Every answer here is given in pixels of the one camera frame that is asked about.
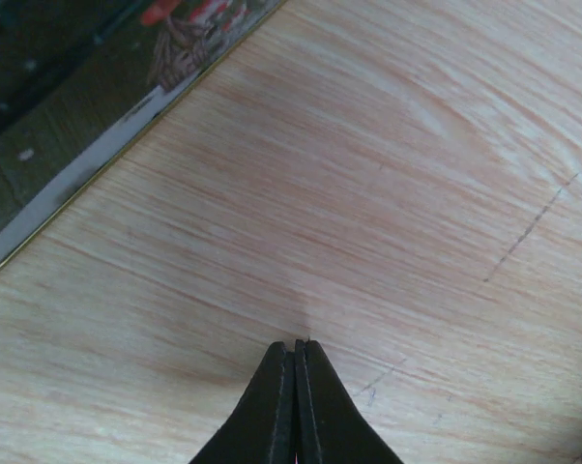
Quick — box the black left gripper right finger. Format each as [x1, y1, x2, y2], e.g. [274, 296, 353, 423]
[295, 340, 401, 464]

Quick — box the yellow tin lid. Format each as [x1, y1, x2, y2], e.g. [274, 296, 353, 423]
[0, 0, 276, 268]

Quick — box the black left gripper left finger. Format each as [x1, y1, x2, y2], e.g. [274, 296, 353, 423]
[191, 341, 295, 464]

